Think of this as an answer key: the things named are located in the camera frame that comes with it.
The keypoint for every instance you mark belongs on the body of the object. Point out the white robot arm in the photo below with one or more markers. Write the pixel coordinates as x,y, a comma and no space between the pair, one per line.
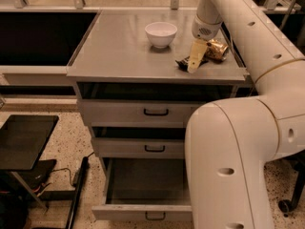
228,141

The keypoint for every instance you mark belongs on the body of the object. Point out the middle grey drawer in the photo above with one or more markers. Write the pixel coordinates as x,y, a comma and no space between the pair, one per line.
138,142

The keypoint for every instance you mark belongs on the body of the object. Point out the bottom grey drawer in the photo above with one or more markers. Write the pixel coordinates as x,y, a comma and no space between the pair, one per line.
146,190

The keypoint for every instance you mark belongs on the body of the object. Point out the white ceramic bowl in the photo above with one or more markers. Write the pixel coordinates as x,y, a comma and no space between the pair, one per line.
161,34

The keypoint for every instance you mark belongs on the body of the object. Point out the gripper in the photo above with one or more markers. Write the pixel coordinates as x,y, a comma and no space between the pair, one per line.
204,30

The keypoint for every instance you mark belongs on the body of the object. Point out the black side table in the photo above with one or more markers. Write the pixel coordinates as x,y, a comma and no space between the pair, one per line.
23,138

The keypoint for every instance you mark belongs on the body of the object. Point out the black pole on floor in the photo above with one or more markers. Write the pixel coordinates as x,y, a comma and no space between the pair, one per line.
77,193

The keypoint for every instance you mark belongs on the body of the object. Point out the grey drawer cabinet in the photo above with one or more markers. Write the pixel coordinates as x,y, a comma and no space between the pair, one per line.
118,50

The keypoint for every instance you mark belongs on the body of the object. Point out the top grey drawer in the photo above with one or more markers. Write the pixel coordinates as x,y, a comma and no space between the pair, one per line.
115,104

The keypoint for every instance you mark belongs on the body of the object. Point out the black office chair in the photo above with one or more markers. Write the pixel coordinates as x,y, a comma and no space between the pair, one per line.
288,205

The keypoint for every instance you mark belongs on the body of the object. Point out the gold can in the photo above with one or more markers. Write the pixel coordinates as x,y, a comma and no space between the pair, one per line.
217,50

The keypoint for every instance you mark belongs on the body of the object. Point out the grey drawer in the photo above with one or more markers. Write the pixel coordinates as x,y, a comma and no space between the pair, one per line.
146,190
115,104
138,142

